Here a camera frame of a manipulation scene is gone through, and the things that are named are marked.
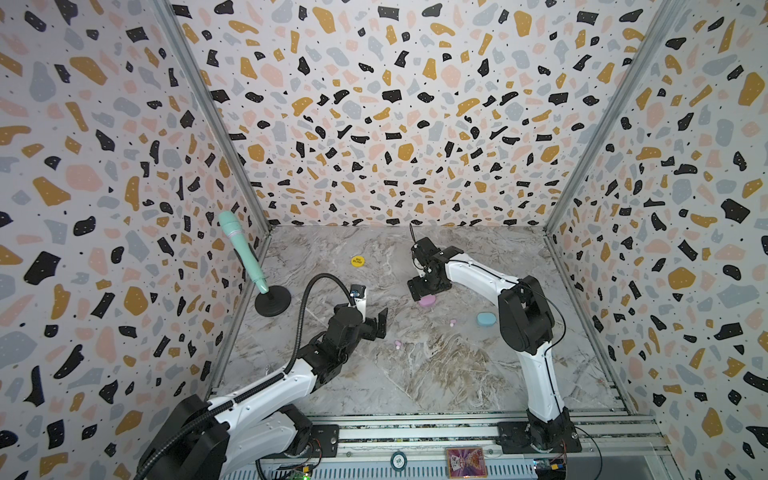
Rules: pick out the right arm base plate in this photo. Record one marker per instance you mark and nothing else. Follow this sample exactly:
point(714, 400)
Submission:
point(532, 438)

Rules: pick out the blue earbud case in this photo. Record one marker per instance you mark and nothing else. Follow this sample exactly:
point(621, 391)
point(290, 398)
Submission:
point(486, 319)

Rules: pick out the right aluminium corner post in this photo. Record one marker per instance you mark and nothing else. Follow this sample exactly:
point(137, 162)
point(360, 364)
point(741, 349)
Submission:
point(660, 26)

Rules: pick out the black round microphone stand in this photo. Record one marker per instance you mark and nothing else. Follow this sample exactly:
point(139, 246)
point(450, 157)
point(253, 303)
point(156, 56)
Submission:
point(274, 302)

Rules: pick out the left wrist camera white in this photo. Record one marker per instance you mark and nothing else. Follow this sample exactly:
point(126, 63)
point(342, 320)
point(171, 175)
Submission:
point(358, 293)

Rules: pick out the mint green microphone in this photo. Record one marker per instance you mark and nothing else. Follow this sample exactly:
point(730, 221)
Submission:
point(233, 230)

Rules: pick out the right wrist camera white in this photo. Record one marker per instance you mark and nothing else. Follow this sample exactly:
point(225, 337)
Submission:
point(422, 253)

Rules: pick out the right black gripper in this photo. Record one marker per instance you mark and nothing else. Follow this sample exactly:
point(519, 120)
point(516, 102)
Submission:
point(424, 283)

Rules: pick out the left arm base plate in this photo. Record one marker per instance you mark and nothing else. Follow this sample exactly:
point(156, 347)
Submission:
point(321, 441)

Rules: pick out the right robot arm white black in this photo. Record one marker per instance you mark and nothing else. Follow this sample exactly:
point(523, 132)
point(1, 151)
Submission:
point(525, 321)

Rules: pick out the pink square card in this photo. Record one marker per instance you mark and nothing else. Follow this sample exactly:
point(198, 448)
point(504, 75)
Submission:
point(466, 463)

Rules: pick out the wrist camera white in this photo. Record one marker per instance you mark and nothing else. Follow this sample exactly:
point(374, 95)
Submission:
point(422, 253)
point(358, 293)

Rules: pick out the left aluminium corner post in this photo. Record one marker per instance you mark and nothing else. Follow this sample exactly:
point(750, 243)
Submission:
point(174, 34)

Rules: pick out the aluminium corner post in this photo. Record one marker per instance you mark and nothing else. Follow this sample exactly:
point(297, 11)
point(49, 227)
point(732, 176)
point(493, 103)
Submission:
point(174, 34)
point(660, 26)

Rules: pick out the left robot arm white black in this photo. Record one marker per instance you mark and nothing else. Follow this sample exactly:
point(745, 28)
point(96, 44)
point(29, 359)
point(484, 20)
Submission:
point(208, 439)

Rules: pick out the pink earbud case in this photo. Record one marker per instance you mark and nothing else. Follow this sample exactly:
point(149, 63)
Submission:
point(427, 301)

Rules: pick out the round white badge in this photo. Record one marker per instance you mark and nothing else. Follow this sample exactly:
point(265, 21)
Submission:
point(398, 461)

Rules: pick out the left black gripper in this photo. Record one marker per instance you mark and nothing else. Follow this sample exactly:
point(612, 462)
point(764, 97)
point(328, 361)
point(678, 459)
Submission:
point(373, 330)

